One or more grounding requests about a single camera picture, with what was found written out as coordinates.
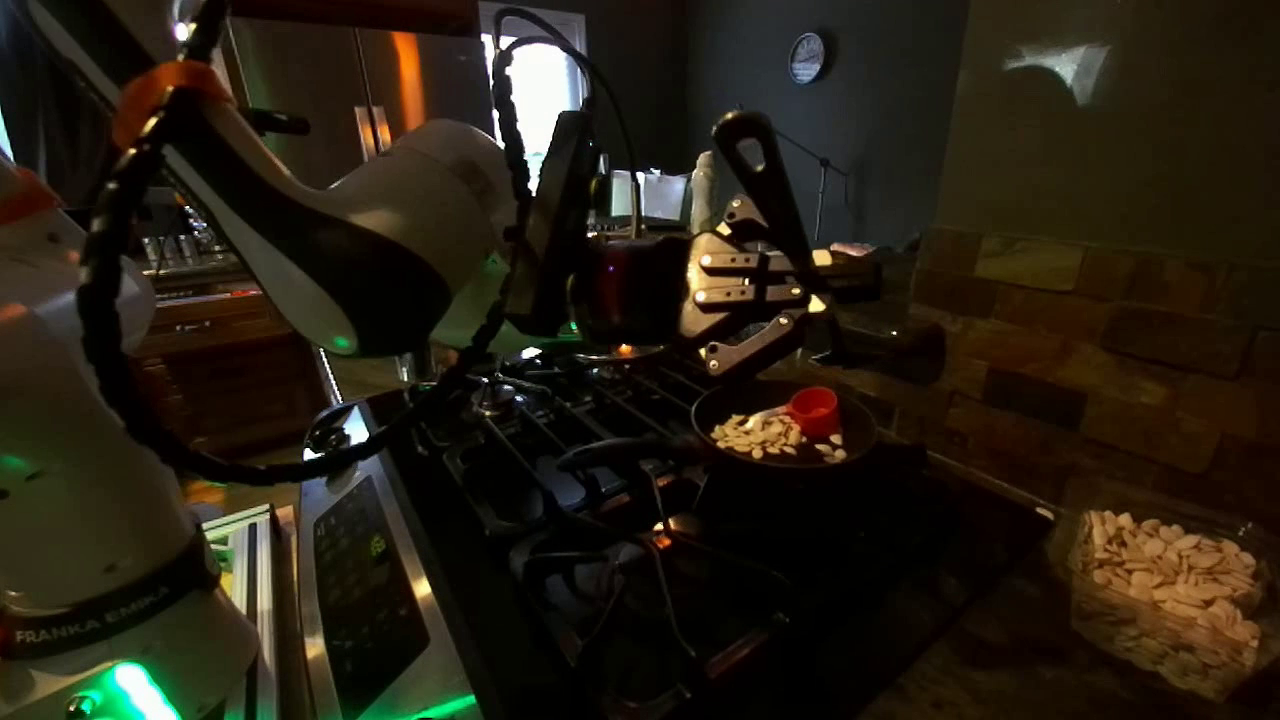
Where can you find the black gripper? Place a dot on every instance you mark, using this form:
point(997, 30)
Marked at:
point(630, 286)

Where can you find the heap of white pieces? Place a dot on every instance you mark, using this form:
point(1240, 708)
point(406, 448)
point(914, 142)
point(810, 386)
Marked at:
point(762, 432)
point(1167, 595)

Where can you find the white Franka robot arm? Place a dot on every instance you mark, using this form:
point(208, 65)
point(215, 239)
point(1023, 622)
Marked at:
point(81, 532)

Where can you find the black frying pan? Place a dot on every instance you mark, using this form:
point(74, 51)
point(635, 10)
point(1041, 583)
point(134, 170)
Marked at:
point(720, 453)

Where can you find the small pink flat object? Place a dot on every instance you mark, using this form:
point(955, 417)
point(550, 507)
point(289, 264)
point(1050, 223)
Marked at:
point(848, 249)

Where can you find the small red cup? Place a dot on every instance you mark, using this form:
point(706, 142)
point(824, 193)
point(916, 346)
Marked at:
point(813, 408)

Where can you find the white spray bottle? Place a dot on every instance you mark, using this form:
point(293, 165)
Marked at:
point(706, 186)

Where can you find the bright computer monitor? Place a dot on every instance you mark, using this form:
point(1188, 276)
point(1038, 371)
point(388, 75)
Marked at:
point(652, 193)

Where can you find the thin black desk lamp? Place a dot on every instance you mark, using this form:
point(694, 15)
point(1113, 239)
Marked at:
point(832, 175)

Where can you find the glass pot lid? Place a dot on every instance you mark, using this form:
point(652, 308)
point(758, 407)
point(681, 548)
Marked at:
point(603, 355)

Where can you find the black gas stove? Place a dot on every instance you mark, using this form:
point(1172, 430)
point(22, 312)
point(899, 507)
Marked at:
point(532, 507)

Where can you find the bright window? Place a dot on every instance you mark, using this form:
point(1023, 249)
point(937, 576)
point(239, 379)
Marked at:
point(543, 81)

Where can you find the clear plastic container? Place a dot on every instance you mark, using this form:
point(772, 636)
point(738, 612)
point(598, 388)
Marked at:
point(1162, 601)

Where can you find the wooden cabinet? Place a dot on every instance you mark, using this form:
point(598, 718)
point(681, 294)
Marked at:
point(215, 386)

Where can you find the round wall clock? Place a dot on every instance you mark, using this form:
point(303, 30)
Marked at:
point(804, 56)

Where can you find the black camera on tripod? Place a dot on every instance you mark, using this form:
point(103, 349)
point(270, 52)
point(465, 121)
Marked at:
point(280, 121)

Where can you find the metal stand frame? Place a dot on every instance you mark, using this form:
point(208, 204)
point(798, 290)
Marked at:
point(244, 601)

